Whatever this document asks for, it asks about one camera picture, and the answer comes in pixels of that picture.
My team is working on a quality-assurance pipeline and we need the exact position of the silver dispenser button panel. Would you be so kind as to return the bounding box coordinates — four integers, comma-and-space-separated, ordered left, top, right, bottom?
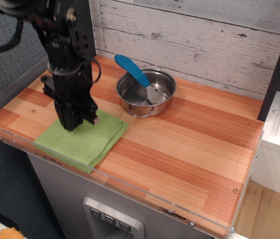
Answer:
83, 197, 145, 239

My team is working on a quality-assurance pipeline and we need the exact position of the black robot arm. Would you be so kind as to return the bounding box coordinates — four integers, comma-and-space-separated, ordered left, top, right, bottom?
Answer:
0, 0, 98, 131

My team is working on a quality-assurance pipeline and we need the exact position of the orange object at corner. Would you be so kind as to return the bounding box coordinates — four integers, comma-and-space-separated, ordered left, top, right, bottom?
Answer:
0, 228, 25, 239

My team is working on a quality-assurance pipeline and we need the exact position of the green towel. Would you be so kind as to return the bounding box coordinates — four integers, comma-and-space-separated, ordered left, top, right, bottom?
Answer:
33, 111, 128, 174

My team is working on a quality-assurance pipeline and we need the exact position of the blue handled metal spoon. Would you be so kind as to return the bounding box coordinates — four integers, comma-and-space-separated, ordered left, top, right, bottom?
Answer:
114, 55, 167, 104

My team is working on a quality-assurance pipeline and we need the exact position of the grey toy fridge cabinet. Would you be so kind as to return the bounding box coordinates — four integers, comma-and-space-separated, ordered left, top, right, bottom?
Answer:
28, 154, 211, 239

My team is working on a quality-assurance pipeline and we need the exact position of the stainless steel pot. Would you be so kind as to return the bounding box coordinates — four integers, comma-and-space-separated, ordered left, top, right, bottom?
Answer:
116, 64, 177, 118

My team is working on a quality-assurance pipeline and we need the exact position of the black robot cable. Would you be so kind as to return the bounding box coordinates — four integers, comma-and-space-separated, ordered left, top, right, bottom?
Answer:
0, 17, 24, 56

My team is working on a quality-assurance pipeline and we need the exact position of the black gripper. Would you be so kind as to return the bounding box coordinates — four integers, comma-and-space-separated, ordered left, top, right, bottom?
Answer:
40, 67, 99, 131

